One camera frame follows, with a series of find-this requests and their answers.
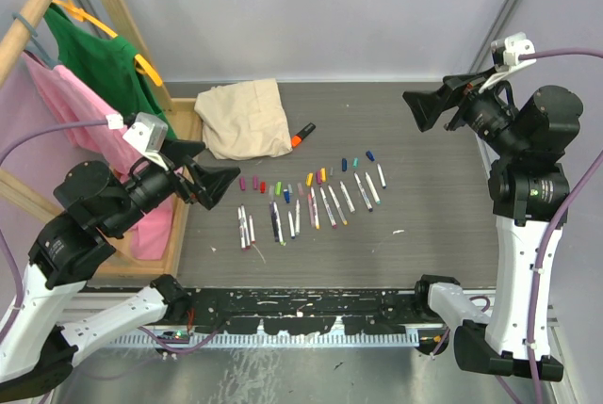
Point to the blue end white marker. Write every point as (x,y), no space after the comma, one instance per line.
(291,224)

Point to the yellow end rainbow pen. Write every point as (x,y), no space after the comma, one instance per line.
(314,202)

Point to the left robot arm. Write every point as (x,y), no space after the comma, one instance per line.
(38,353)

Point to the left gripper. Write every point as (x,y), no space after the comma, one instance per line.
(212,182)

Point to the lilac pen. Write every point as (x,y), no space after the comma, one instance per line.
(311,211)

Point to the grey cap white marker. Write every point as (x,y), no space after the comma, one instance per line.
(347,197)

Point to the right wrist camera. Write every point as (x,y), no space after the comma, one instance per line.
(506,54)

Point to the beige folded cloth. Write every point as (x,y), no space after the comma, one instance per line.
(244,121)

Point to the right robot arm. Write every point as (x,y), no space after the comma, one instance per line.
(528,189)

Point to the dark purple clear pen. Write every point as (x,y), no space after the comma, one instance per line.
(273,222)

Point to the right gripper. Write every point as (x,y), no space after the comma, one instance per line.
(428,106)

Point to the green cap rainbow pen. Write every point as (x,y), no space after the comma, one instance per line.
(280,234)

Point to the red cap white pen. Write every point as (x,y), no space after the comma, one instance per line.
(251,229)

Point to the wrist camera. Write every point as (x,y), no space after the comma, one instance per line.
(506,54)
(145,136)

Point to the teal cap white marker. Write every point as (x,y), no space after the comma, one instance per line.
(372,189)

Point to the grey end white marker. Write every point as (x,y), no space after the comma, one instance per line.
(297,220)

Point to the wooden clothes rack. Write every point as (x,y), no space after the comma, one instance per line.
(182,124)

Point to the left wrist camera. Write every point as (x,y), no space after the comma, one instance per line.
(145,136)

